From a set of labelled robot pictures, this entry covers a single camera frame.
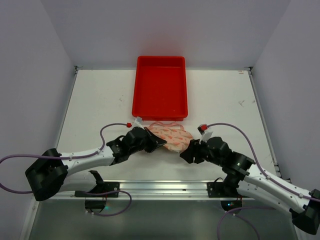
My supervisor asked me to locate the pink tulip mesh laundry bag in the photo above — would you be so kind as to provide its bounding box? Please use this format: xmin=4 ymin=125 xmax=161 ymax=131
xmin=147 ymin=121 xmax=193 ymax=153

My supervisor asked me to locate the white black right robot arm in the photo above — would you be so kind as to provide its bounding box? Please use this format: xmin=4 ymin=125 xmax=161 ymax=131
xmin=180 ymin=137 xmax=320 ymax=235

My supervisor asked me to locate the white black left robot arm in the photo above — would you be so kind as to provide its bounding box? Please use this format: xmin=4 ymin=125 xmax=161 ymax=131
xmin=25 ymin=126 xmax=167 ymax=202

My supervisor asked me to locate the red plastic tray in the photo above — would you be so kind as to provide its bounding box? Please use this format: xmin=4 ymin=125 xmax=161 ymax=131
xmin=131 ymin=56 xmax=188 ymax=121

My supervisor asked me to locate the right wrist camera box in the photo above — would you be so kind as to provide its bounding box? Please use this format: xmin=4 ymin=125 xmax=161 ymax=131
xmin=197 ymin=124 xmax=213 ymax=143

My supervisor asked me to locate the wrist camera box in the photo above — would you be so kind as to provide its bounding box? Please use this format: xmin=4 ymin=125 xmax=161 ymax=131
xmin=197 ymin=124 xmax=213 ymax=143
xmin=132 ymin=116 xmax=144 ymax=129

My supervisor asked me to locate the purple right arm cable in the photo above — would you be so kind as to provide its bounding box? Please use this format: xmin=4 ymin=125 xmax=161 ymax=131
xmin=217 ymin=122 xmax=320 ymax=240

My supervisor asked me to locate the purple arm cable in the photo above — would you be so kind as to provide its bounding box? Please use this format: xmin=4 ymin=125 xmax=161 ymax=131
xmin=217 ymin=122 xmax=320 ymax=240
xmin=0 ymin=121 xmax=133 ymax=217

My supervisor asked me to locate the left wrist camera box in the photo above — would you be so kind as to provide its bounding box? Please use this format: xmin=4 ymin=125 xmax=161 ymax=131
xmin=132 ymin=116 xmax=144 ymax=129

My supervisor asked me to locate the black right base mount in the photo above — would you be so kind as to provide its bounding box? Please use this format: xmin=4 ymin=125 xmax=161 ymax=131
xmin=206 ymin=177 xmax=243 ymax=212

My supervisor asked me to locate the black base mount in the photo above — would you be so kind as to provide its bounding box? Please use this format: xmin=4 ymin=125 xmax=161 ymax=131
xmin=206 ymin=177 xmax=243 ymax=212
xmin=74 ymin=181 xmax=120 ymax=213

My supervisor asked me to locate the aluminium mounting rail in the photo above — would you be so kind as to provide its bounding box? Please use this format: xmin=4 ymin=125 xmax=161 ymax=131
xmin=74 ymin=180 xmax=253 ymax=201

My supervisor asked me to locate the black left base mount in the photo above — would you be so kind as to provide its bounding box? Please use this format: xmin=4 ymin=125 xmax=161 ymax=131
xmin=74 ymin=181 xmax=120 ymax=213

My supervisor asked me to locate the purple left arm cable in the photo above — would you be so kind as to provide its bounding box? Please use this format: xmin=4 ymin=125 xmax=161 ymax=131
xmin=0 ymin=121 xmax=133 ymax=217

